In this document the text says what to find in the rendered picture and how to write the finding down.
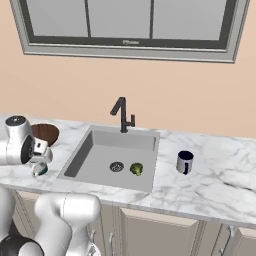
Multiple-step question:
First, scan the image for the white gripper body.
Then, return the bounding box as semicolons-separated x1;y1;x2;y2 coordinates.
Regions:
28;147;55;165

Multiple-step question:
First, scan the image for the brown wooden bowl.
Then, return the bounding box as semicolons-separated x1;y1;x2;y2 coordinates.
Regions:
30;123;61;148

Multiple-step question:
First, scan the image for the grey sink basin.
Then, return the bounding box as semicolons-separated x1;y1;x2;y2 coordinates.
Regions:
56;124;162;194

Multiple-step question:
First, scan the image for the metal sink drain strainer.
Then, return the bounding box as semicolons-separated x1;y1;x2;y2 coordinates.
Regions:
109;161;125;173

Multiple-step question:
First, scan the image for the black sink tap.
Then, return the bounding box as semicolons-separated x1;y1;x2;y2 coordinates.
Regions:
109;96;137;134

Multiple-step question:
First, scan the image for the white and teal mug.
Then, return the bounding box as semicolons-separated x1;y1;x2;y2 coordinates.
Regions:
31;162;49;179

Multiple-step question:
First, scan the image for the beige cupboard door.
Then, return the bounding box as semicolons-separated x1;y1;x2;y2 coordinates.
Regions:
87;201;117;256
117;206;205;256
12;190;40;240
203;221;256;256

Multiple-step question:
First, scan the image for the green broccoli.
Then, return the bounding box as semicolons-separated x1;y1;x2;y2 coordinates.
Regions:
129;162;145;177

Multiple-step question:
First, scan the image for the white mug dark blue inside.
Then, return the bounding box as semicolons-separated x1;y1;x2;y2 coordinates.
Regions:
176;150;195;176

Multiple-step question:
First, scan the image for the grey framed window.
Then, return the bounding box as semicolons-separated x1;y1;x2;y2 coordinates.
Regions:
9;0;251;64

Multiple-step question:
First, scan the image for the silver cupboard handle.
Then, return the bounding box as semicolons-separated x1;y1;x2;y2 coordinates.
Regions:
217;225;236;256
106;232;116;256

